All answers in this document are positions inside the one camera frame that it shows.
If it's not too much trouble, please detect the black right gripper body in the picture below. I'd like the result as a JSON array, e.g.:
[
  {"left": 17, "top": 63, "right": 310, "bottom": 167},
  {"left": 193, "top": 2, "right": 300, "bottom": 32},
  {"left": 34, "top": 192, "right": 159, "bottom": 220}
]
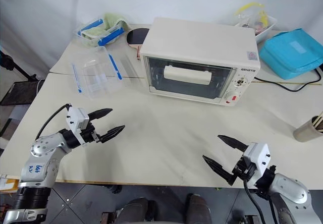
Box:
[{"left": 232, "top": 155, "right": 256, "bottom": 181}]

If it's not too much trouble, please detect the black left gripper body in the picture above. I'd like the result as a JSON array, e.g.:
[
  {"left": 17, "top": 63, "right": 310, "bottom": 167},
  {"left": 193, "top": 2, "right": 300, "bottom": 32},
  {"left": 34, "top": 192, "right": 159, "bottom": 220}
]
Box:
[{"left": 80, "top": 123, "right": 104, "bottom": 144}]

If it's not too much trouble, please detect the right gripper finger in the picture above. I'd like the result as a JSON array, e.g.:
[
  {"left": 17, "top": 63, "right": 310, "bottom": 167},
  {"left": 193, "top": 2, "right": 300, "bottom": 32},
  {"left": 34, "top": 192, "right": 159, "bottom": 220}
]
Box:
[
  {"left": 217, "top": 134, "right": 249, "bottom": 154},
  {"left": 202, "top": 154, "right": 238, "bottom": 186}
]

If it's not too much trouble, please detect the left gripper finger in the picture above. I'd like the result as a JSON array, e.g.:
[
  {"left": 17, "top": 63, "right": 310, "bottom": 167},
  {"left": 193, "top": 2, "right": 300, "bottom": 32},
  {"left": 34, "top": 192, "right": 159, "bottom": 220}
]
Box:
[
  {"left": 88, "top": 108, "right": 114, "bottom": 121},
  {"left": 96, "top": 125, "right": 126, "bottom": 144}
]

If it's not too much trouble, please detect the white toaster oven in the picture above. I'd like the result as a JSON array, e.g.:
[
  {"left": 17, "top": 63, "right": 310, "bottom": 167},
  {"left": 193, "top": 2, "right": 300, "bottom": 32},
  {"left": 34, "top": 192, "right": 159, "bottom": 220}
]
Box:
[{"left": 139, "top": 17, "right": 261, "bottom": 107}]

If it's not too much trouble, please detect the dark rounded shape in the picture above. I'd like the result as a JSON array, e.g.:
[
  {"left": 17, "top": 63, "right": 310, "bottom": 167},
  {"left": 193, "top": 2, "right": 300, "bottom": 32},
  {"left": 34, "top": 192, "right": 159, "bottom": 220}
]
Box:
[
  {"left": 185, "top": 193, "right": 212, "bottom": 224},
  {"left": 118, "top": 197, "right": 150, "bottom": 224}
]

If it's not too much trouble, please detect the empty clear plastic container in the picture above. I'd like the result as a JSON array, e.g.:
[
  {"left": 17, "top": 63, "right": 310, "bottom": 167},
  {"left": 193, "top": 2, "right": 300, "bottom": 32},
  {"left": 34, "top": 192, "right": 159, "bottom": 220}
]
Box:
[{"left": 71, "top": 45, "right": 124, "bottom": 101}]

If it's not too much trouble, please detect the beige cylindrical cup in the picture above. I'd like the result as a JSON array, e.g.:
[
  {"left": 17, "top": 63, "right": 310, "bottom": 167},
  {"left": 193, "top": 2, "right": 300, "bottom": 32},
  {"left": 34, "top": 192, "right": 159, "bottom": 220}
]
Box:
[{"left": 293, "top": 117, "right": 323, "bottom": 143}]

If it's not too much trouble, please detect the clear container with blue clips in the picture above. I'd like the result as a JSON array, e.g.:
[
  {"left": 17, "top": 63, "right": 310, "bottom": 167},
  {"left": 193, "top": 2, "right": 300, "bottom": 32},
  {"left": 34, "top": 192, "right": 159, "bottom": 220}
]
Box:
[{"left": 73, "top": 17, "right": 132, "bottom": 48}]

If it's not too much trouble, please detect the black mesh stand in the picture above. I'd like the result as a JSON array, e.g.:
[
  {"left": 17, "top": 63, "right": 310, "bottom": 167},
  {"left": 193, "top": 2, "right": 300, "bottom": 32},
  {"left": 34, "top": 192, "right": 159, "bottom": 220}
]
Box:
[{"left": 0, "top": 81, "right": 39, "bottom": 106}]

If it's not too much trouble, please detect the black table tennis paddle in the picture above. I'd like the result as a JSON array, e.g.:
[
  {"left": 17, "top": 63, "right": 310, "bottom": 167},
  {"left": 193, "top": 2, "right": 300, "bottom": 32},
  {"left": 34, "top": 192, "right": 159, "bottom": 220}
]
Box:
[{"left": 126, "top": 27, "right": 152, "bottom": 61}]

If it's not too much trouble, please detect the wooden chopsticks bundle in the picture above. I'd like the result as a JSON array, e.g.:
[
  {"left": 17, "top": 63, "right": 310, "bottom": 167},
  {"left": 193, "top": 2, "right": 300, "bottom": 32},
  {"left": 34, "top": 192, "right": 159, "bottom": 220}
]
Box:
[{"left": 311, "top": 111, "right": 323, "bottom": 134}]

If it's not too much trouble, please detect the yellow measuring tape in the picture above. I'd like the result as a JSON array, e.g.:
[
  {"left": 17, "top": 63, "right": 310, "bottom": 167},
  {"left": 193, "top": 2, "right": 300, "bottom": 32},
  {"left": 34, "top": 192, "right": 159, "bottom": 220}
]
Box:
[{"left": 251, "top": 80, "right": 323, "bottom": 86}]

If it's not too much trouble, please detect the container with green cloth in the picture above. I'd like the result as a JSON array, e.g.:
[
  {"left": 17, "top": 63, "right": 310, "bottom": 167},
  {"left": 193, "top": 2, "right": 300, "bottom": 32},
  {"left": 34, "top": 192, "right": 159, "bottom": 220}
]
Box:
[{"left": 82, "top": 12, "right": 132, "bottom": 45}]

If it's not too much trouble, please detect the tan cardboard box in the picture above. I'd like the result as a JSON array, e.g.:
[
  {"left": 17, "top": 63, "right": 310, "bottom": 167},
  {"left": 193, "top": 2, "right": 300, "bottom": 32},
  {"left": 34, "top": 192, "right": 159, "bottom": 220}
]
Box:
[{"left": 0, "top": 174, "right": 20, "bottom": 192}]

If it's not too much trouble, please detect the black tripod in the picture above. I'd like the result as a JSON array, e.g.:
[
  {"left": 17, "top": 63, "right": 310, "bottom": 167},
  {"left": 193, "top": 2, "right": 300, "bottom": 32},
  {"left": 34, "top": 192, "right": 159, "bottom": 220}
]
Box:
[{"left": 0, "top": 49, "right": 37, "bottom": 82}]

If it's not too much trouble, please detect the blue fabric bag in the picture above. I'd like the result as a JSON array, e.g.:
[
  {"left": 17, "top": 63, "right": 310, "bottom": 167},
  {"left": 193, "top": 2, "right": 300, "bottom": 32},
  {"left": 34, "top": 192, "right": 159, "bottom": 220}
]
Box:
[{"left": 259, "top": 28, "right": 323, "bottom": 80}]

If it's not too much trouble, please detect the white plastic bin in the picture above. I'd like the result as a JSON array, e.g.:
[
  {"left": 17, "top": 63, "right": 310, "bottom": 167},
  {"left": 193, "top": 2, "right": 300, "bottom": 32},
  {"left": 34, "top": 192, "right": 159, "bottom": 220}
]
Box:
[{"left": 233, "top": 14, "right": 278, "bottom": 44}]

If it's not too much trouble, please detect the clear yellow plastic bag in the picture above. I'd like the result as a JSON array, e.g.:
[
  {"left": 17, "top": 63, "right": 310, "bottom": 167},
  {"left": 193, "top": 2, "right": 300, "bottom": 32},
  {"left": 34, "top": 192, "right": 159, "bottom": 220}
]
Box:
[{"left": 233, "top": 3, "right": 271, "bottom": 31}]

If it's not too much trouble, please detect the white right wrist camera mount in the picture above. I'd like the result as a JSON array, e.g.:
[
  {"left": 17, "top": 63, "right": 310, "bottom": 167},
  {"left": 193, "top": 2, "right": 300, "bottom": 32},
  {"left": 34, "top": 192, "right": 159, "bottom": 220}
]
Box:
[{"left": 241, "top": 142, "right": 271, "bottom": 185}]

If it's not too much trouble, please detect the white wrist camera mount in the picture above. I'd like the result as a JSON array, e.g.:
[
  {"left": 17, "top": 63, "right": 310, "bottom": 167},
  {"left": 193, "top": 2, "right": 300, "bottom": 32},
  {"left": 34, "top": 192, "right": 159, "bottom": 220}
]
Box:
[
  {"left": 241, "top": 142, "right": 271, "bottom": 185},
  {"left": 66, "top": 106, "right": 90, "bottom": 146}
]

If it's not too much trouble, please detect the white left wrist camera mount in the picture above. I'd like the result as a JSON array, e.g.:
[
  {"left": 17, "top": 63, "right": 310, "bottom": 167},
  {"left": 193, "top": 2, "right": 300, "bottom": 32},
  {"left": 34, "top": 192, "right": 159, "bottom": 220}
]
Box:
[{"left": 66, "top": 106, "right": 90, "bottom": 146}]

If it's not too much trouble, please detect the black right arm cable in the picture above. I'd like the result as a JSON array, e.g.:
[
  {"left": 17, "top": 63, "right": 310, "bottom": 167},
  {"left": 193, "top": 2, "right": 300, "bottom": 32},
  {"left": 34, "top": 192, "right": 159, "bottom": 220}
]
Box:
[{"left": 242, "top": 178, "right": 276, "bottom": 224}]

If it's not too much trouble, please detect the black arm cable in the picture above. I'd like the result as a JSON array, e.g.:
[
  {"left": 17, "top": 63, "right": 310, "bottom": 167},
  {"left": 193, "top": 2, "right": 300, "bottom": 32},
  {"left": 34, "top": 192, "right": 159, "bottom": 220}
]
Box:
[
  {"left": 242, "top": 178, "right": 276, "bottom": 224},
  {"left": 34, "top": 103, "right": 72, "bottom": 141}
]

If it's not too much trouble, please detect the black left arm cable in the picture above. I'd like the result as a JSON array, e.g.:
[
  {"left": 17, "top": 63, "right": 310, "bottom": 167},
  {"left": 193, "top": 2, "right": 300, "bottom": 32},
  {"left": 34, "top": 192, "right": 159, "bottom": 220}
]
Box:
[{"left": 34, "top": 103, "right": 72, "bottom": 141}]

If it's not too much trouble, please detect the black power cable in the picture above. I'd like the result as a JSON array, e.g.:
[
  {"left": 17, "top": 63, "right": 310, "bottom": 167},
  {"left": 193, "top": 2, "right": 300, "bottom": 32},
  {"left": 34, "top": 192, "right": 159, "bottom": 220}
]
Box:
[{"left": 253, "top": 66, "right": 323, "bottom": 92}]

